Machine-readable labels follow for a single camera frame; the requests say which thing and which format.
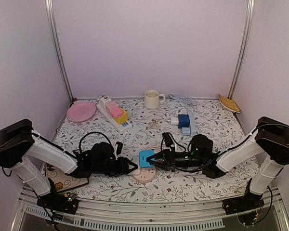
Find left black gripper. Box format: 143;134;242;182
92;158;137;179

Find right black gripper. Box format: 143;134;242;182
146;147;206;173

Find cyan plug adapter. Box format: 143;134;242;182
139;150;154;168

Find pink round socket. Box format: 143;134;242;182
133;167;157;184

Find light blue plug adapter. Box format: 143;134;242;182
181;127;191;136

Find small white charger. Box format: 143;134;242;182
167;117;179;126

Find light blue power strip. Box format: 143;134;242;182
188;111;197;137

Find dark blue cube adapter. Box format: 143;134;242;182
178;114;190;128

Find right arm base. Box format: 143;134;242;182
222;192;264;226

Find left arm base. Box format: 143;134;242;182
37;192;79;215

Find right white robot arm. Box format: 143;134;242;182
145;116;289;210

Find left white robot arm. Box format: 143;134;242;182
0;119;138;209

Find light pink plug adapter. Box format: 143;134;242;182
105;101;118;111

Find white cartoon plug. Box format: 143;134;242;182
97;95;112;103

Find white power strip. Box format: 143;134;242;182
96;103;132;134

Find yellow cube adapter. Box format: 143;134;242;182
114;108;128;125

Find cream mug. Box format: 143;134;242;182
144;90;166;109

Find floral square coaster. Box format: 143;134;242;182
45;164;89;193

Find pink plate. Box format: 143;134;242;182
66;102;96;122

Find yellow leaf dish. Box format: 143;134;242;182
218;94;242;114

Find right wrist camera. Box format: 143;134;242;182
162;132;173;147

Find light blue coiled cable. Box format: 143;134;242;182
168;93;197;106

